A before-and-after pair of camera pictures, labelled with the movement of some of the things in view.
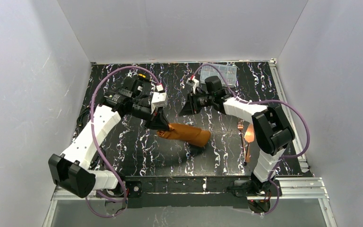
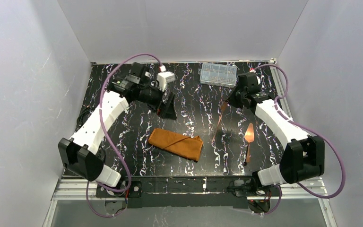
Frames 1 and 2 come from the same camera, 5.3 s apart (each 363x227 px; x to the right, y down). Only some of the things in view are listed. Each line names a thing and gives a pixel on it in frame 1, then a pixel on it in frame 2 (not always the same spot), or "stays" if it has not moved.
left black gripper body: x=153 y=116 → x=165 y=102
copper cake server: x=249 y=137 stays
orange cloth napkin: x=193 y=135 → x=188 y=147
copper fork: x=240 y=126 → x=223 y=104
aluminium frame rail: x=302 y=188 stays
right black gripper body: x=193 y=104 → x=231 y=100
